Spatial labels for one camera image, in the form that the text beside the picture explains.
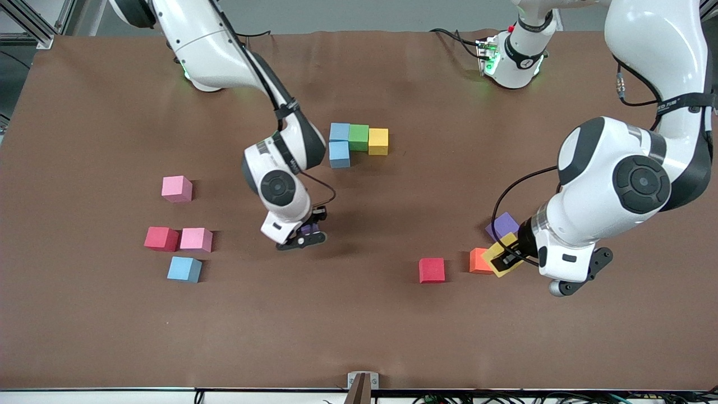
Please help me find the yellow foam block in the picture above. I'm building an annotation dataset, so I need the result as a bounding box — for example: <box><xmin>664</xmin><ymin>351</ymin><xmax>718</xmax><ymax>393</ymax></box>
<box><xmin>481</xmin><ymin>232</ymin><xmax>527</xmax><ymax>278</ymax></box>
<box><xmin>368</xmin><ymin>128</ymin><xmax>390</xmax><ymax>156</ymax></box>

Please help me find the green foam block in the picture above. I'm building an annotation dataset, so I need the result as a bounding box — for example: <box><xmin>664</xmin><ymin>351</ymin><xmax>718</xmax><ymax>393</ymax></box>
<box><xmin>348</xmin><ymin>124</ymin><xmax>371</xmax><ymax>152</ymax></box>

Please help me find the orange foam block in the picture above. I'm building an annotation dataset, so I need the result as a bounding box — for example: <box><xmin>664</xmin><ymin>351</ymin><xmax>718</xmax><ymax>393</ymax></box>
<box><xmin>470</xmin><ymin>247</ymin><xmax>495</xmax><ymax>275</ymax></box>

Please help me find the red foam block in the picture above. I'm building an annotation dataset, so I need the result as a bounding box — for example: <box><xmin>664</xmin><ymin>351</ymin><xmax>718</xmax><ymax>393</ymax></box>
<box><xmin>418</xmin><ymin>258</ymin><xmax>446</xmax><ymax>284</ymax></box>
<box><xmin>144</xmin><ymin>226</ymin><xmax>180</xmax><ymax>252</ymax></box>

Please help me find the pink foam block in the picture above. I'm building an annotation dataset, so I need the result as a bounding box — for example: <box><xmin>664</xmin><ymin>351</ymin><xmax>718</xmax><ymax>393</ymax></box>
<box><xmin>179</xmin><ymin>227</ymin><xmax>214</xmax><ymax>252</ymax></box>
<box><xmin>162</xmin><ymin>175</ymin><xmax>193</xmax><ymax>203</ymax></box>

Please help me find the brown table cover sheet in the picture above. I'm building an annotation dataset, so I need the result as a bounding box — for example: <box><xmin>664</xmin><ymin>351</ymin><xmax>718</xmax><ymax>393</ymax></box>
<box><xmin>0</xmin><ymin>29</ymin><xmax>718</xmax><ymax>391</ymax></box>

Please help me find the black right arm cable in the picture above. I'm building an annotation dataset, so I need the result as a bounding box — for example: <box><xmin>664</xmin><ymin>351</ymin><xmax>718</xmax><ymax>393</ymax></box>
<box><xmin>300</xmin><ymin>171</ymin><xmax>337</xmax><ymax>211</ymax></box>

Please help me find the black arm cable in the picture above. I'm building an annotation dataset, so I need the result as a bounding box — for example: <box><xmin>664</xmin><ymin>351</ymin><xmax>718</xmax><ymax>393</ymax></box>
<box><xmin>493</xmin><ymin>56</ymin><xmax>662</xmax><ymax>265</ymax></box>
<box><xmin>300</xmin><ymin>171</ymin><xmax>337</xmax><ymax>211</ymax></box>

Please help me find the grey metal bracket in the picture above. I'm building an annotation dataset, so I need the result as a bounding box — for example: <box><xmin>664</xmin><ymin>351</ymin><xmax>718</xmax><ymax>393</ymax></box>
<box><xmin>346</xmin><ymin>371</ymin><xmax>380</xmax><ymax>404</ymax></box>

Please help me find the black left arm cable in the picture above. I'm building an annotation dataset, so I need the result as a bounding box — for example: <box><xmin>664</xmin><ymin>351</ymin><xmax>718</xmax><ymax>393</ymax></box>
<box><xmin>493</xmin><ymin>56</ymin><xmax>662</xmax><ymax>265</ymax></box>

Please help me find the black left base cable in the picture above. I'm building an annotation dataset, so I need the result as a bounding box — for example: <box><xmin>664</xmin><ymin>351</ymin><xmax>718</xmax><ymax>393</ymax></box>
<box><xmin>429</xmin><ymin>27</ymin><xmax>484</xmax><ymax>59</ymax></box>

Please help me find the aluminium frame profile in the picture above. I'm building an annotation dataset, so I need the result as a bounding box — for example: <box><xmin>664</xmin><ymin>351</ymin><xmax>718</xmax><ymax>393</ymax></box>
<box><xmin>0</xmin><ymin>0</ymin><xmax>55</xmax><ymax>50</ymax></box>
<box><xmin>54</xmin><ymin>0</ymin><xmax>77</xmax><ymax>35</ymax></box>

